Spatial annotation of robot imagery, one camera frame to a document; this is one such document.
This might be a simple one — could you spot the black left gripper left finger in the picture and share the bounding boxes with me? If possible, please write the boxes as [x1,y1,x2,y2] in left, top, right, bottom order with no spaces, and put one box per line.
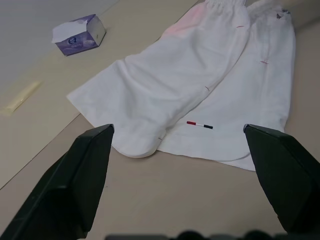
[0,123,115,240]

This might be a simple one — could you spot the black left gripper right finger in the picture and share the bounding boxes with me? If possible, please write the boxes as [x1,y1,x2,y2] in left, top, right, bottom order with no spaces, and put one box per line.
[243,123,320,235]

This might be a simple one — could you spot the white shorts with striped tag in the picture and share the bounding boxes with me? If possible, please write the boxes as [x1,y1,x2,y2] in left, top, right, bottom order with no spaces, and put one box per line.
[66,0,297,173]

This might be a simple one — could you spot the pale yellow tape strip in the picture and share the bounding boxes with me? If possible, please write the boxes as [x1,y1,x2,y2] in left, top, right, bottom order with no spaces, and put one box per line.
[0,81,42,116]

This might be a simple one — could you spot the purple tissue box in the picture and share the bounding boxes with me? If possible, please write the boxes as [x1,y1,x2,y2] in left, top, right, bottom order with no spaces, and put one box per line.
[51,14,107,56]

